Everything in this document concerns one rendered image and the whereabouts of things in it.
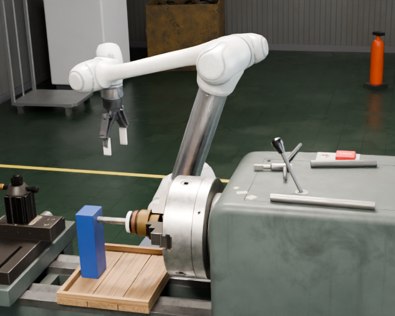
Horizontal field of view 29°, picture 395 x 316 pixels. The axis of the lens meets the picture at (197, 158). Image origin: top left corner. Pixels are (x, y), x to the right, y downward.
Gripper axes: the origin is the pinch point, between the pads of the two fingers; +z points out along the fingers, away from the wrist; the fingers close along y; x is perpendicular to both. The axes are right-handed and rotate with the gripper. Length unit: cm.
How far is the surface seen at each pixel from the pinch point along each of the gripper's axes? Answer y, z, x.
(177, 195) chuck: -62, -10, -55
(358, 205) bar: -66, -15, -109
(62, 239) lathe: -44.3, 20.5, -0.6
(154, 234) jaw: -68, 1, -50
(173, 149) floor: 302, 111, 114
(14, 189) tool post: -58, -3, 7
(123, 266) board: -51, 23, -29
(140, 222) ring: -60, 2, -41
